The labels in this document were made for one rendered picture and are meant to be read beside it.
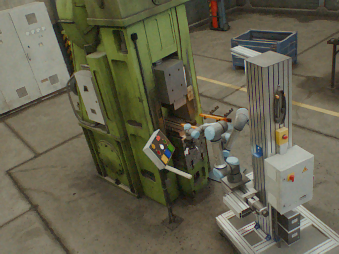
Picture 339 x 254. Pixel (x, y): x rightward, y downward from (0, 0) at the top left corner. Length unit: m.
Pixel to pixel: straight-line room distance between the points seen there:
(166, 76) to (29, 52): 5.36
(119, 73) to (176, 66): 0.63
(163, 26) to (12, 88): 5.43
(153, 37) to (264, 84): 1.45
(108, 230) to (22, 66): 5.14
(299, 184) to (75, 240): 2.71
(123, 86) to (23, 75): 4.96
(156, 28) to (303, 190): 2.10
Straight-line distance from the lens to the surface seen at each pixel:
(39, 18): 8.61
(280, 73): 2.74
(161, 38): 3.75
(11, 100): 8.65
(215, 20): 11.34
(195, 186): 4.47
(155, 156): 3.46
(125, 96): 3.96
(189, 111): 4.27
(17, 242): 4.92
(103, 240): 4.37
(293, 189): 3.09
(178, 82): 3.81
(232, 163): 3.28
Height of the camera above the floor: 3.01
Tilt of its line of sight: 29 degrees down
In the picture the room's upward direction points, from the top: 12 degrees counter-clockwise
